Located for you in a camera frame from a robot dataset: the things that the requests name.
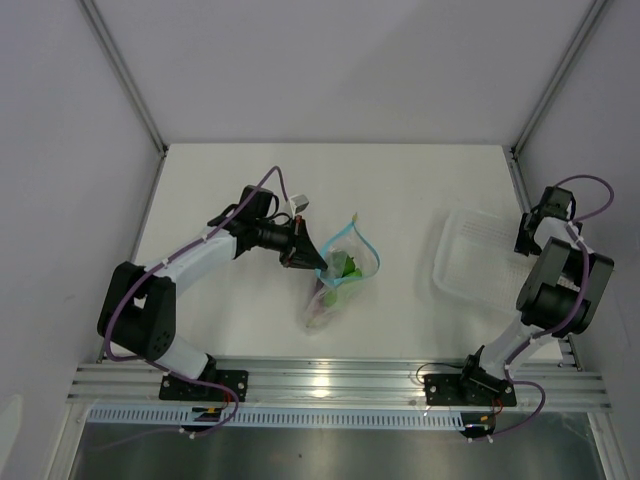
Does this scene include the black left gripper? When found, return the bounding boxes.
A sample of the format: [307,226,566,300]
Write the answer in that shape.
[254,215,327,272]

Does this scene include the green toy bell pepper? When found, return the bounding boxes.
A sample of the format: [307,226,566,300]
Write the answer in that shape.
[326,250,362,280]

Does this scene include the clear zip bag blue zipper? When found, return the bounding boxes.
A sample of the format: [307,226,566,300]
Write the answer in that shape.
[302,213,381,332]

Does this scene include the green toy cucumber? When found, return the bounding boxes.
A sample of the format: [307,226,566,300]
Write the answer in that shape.
[321,281,357,309]

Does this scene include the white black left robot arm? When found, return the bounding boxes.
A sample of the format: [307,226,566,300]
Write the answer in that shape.
[97,185,327,400]

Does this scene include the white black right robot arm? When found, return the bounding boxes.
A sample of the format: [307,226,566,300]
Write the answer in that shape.
[456,184,614,405]

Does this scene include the white perforated plastic basket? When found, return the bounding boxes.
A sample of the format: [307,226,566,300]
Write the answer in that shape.
[431,208,586,313]

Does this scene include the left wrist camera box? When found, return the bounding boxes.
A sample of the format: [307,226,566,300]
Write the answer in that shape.
[288,194,309,216]

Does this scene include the aluminium front rail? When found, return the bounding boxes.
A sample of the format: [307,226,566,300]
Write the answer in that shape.
[67,358,612,413]

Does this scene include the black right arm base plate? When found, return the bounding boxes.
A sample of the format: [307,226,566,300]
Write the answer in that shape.
[423,373,517,407]

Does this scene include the light blue slotted cable duct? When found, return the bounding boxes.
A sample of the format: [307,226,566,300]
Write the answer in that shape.
[87,404,464,431]

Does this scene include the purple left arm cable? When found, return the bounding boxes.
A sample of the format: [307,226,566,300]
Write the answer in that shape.
[94,165,296,451]

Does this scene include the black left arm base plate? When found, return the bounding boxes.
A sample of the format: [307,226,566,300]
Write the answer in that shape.
[159,369,249,402]

